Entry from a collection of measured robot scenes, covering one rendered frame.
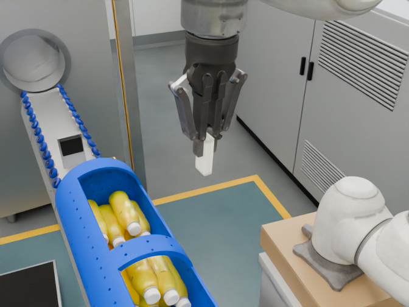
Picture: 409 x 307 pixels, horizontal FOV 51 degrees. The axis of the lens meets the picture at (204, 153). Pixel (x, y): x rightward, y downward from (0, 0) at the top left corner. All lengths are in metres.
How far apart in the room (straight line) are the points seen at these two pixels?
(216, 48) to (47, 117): 1.88
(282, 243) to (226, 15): 0.90
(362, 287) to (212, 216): 1.84
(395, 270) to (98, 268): 0.71
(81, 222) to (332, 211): 0.69
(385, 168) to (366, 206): 1.32
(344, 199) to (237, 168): 2.36
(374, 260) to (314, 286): 0.21
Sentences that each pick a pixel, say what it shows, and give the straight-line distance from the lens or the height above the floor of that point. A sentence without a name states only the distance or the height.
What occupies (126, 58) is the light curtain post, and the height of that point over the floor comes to 1.32.
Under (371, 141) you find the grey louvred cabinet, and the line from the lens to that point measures 2.47.
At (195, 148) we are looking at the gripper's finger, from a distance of 0.68.
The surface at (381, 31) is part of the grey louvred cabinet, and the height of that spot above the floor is 1.36.
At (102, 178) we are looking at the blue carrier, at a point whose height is 1.15.
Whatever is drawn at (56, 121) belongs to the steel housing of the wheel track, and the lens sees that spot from 2.34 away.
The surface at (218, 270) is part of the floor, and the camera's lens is 2.67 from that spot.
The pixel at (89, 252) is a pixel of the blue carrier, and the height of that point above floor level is 1.19.
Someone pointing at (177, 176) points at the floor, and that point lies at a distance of 3.35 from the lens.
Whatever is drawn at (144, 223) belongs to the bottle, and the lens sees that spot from 1.41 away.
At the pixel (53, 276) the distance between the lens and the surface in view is 2.58.
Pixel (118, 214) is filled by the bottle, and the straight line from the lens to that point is 1.39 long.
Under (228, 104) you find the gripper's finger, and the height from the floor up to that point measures 1.72.
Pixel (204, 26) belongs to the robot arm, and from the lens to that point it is 0.57.
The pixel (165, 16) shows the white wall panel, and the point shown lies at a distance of 5.90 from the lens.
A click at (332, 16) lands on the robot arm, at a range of 0.43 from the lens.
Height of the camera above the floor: 2.04
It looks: 34 degrees down
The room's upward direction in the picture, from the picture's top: straight up
